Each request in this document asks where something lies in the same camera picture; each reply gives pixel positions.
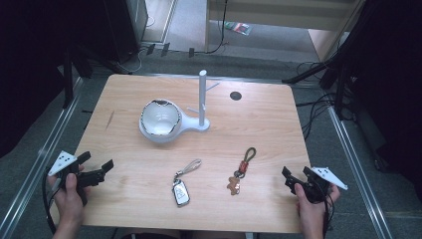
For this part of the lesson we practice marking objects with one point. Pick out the white key stand with pegs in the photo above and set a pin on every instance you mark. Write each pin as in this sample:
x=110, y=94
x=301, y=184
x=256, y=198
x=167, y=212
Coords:
x=201, y=109

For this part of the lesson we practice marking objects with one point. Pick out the black tripod stand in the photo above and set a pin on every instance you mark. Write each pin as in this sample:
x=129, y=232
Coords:
x=318, y=68

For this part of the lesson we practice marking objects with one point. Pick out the person's right hand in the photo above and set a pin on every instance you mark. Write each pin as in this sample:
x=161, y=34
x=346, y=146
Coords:
x=312, y=212

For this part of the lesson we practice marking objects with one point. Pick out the black cabinet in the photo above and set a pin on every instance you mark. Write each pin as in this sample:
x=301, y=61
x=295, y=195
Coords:
x=124, y=26

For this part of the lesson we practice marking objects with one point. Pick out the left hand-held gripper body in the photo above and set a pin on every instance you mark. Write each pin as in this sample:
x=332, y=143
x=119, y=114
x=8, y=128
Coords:
x=88, y=177

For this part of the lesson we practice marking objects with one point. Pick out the person's left hand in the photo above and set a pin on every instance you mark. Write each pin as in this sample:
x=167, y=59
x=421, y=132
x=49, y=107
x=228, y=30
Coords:
x=69, y=199

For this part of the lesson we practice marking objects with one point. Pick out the light wooden shelf unit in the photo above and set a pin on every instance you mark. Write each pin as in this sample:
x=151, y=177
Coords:
x=285, y=20

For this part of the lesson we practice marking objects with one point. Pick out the white bowl with silver rim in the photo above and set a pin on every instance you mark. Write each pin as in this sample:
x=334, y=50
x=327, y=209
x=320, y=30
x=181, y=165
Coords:
x=161, y=118

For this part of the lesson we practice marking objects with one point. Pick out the aluminium floor rail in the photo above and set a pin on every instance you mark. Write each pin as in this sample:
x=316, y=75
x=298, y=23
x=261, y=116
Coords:
x=36, y=162
x=361, y=176

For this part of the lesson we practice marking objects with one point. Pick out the person's lap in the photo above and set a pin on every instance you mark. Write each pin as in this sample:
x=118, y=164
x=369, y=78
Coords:
x=179, y=235

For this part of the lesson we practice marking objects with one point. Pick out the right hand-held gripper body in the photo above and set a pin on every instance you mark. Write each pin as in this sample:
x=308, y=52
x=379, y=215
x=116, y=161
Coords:
x=318, y=186

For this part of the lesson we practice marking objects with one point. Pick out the black upright stand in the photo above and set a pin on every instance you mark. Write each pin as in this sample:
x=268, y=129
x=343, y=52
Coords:
x=68, y=79

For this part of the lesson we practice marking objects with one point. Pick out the black round table grommet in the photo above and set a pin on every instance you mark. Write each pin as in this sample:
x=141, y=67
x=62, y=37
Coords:
x=235, y=96

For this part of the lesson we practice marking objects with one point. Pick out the colourful packet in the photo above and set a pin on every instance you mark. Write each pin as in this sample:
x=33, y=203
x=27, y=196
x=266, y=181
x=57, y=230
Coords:
x=238, y=28

